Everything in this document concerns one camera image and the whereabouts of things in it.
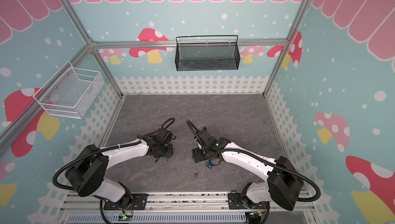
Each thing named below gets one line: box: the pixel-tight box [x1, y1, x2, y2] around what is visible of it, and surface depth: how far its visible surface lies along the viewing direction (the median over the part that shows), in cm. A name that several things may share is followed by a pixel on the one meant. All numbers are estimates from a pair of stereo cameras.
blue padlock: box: [205, 161, 215, 170], surface depth 87 cm
